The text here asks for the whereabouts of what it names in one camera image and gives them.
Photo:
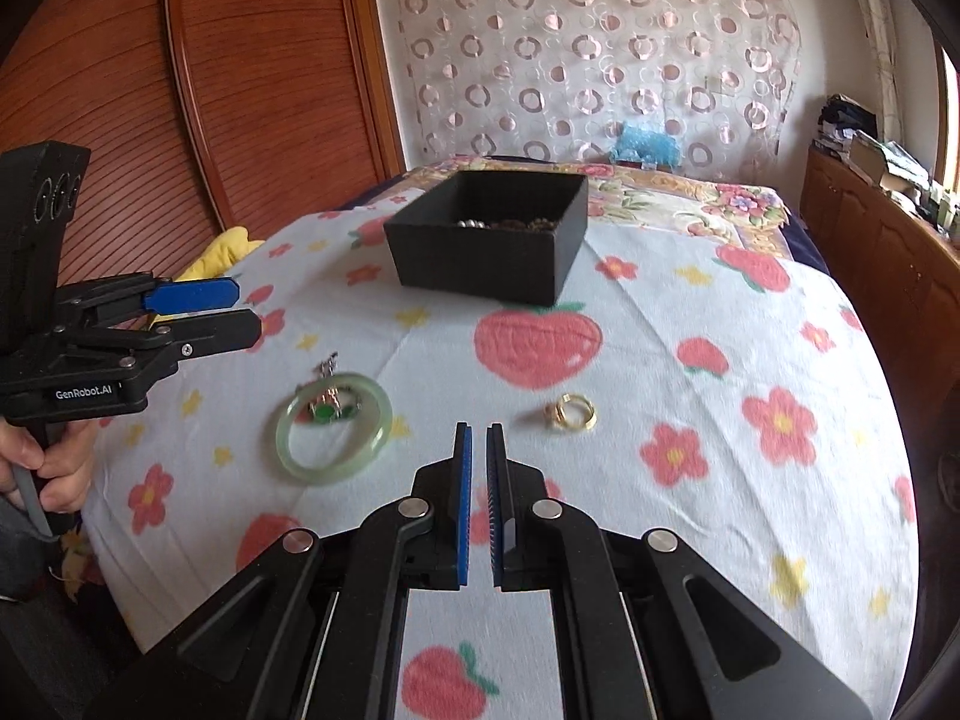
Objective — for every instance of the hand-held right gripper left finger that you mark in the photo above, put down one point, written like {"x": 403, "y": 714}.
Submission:
{"x": 463, "y": 502}

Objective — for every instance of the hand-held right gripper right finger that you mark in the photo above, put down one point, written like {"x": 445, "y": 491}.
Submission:
{"x": 495, "y": 502}

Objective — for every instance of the black square box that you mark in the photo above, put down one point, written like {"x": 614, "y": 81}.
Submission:
{"x": 495, "y": 262}

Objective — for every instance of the wooden frame window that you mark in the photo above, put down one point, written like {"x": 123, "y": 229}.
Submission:
{"x": 949, "y": 127}

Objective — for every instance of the circle pattern wall cloth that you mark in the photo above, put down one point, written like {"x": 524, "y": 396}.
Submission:
{"x": 600, "y": 52}

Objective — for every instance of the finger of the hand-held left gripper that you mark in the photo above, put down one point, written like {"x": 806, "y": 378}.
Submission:
{"x": 191, "y": 295}
{"x": 217, "y": 334}

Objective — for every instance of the person's left hand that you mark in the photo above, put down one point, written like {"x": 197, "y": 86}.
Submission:
{"x": 67, "y": 465}

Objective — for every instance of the dark blue bed sheet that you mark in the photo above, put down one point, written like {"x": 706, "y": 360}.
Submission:
{"x": 802, "y": 232}

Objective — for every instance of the blue plastic bag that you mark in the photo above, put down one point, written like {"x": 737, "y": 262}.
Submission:
{"x": 646, "y": 144}

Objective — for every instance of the yellow cloth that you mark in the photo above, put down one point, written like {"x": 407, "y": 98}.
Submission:
{"x": 217, "y": 255}

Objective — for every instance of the brown wooden wardrobe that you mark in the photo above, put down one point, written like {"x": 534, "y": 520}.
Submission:
{"x": 225, "y": 90}

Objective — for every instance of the green gem gold earring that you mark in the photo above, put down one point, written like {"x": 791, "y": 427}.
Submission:
{"x": 328, "y": 409}

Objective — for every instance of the pile of dark clothes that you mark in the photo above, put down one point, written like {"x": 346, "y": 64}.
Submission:
{"x": 844, "y": 124}

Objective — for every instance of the strawberry print bed sheet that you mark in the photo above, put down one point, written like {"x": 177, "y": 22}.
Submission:
{"x": 600, "y": 540}

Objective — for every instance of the patterned window curtain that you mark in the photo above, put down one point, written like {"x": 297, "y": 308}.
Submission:
{"x": 870, "y": 30}

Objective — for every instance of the pale green jade bangle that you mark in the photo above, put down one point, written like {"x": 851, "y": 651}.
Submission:
{"x": 289, "y": 450}

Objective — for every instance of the brown wooden cabinet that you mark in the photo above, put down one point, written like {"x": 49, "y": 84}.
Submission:
{"x": 877, "y": 255}

